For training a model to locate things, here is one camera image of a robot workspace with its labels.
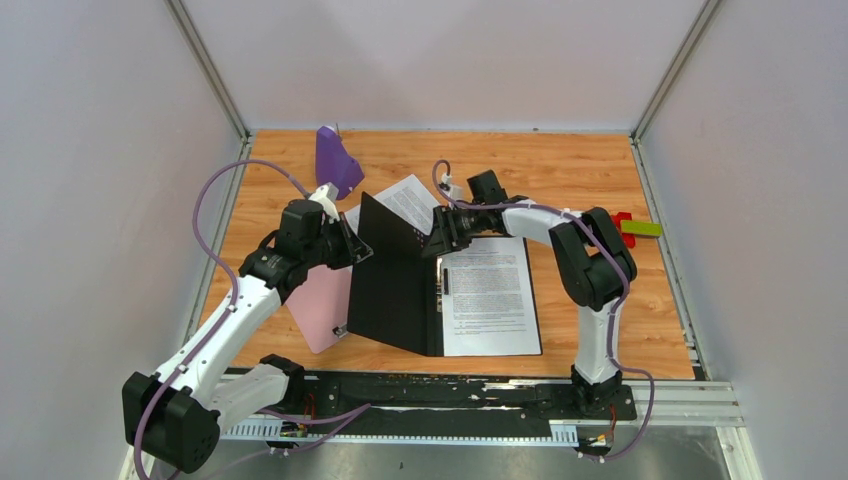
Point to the purple plastic stand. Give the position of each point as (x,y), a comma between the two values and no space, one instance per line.
(333,164)

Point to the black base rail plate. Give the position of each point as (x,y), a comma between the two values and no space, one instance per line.
(418,406)

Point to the metal folder clip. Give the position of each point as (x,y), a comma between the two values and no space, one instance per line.
(442,283)

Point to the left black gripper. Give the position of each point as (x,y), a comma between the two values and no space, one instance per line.
(354,249)

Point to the red folder with black inside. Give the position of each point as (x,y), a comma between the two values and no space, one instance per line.
(393,292)

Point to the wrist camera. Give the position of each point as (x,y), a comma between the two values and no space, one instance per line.
(325,195)
(452,192)

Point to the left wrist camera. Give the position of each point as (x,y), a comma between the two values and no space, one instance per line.
(325,195)

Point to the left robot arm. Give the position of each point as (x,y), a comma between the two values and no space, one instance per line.
(178,413)

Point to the printed white paper sheet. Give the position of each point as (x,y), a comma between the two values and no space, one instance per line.
(490,309)

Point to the red magnet shaped toy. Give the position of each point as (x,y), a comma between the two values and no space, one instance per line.
(618,219)

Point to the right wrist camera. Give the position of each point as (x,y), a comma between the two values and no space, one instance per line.
(452,192)

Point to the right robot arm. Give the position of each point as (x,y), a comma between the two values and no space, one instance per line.
(594,264)

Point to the printed paper sheet on clipboard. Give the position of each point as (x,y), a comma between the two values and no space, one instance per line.
(412,201)

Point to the pink clipboard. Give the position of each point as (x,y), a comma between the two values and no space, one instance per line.
(320,305)

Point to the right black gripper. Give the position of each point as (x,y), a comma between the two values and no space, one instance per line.
(445,235)

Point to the green rectangular block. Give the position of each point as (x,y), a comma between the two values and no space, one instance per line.
(643,229)

